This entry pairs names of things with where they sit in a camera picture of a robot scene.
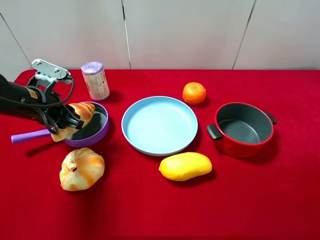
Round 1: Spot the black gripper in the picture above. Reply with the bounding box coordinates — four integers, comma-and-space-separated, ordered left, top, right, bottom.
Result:
21, 84, 84, 130

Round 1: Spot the striped croissant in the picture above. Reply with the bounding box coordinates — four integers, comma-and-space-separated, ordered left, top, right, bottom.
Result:
51, 102, 96, 142

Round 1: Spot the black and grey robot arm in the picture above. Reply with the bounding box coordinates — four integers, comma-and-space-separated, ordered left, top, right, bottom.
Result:
0, 71, 84, 134

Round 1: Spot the round swirled bread roll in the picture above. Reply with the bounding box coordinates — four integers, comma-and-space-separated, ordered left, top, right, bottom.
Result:
59, 147, 105, 192

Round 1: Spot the purple-capped white cylindrical can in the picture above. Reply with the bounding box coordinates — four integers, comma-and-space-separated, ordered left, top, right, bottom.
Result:
80, 61, 110, 101

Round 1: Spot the light blue round plate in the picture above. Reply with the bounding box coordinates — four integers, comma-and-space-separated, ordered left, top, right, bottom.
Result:
121, 96, 199, 157

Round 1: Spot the yellow mango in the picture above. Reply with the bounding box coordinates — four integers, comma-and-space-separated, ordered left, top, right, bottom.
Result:
158, 152, 213, 182

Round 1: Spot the orange tangerine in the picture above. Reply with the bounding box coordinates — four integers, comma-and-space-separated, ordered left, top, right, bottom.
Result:
182, 82, 207, 105

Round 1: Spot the red velvet tablecloth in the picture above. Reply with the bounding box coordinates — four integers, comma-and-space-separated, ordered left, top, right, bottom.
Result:
0, 69, 320, 240

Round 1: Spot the purple saucepan with handle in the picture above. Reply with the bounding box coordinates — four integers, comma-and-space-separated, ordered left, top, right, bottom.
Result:
11, 102, 110, 148

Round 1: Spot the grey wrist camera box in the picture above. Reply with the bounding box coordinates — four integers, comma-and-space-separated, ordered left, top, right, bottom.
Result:
31, 58, 72, 85

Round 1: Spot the black cable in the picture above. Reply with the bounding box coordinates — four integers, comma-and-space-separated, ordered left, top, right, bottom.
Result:
0, 74, 75, 134

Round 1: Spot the red pot with black handles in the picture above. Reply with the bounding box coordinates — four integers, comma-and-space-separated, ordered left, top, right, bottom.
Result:
206, 102, 277, 159

